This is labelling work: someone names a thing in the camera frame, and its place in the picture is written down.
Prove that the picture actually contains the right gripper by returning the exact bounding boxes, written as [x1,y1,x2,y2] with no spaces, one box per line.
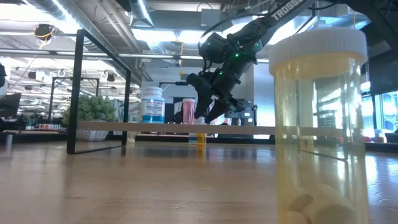
[194,67,246,124]

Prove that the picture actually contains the red pill bottle white cap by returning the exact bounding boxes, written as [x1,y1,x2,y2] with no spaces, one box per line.
[182,98,197,125]

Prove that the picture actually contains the white medicine bottle blue label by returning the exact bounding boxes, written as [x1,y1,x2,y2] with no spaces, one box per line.
[140,86,166,124]
[188,116,207,145]

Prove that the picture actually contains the small white cap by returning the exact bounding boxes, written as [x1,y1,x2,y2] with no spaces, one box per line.
[268,26,371,224]

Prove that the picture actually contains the green potted succulent plant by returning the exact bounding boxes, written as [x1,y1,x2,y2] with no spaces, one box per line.
[62,94,118,142]

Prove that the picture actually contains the dark computer monitor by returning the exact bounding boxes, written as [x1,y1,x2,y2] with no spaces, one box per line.
[0,92,22,118]

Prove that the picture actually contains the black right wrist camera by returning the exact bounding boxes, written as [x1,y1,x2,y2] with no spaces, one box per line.
[175,72,208,94]

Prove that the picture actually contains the black metal rack frame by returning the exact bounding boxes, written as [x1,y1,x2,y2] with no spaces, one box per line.
[47,76,101,121]

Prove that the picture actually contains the black ceiling cable reel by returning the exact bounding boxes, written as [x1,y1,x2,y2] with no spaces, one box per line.
[33,23,56,41]

